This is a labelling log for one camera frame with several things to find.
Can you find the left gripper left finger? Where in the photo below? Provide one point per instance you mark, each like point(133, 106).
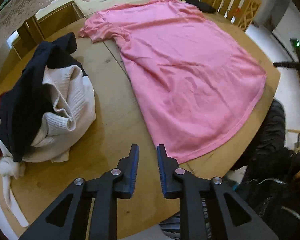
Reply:
point(87, 209)

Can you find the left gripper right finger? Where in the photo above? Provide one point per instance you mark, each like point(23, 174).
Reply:
point(209, 209)

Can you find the pink t-shirt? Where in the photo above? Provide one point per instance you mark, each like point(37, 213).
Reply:
point(195, 85)

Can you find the dark navy garment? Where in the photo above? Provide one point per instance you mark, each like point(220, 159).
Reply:
point(22, 107)

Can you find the cream knit sweater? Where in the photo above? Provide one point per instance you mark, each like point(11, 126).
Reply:
point(72, 99)

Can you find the wooden low table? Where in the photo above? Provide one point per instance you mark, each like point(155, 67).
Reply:
point(34, 30)

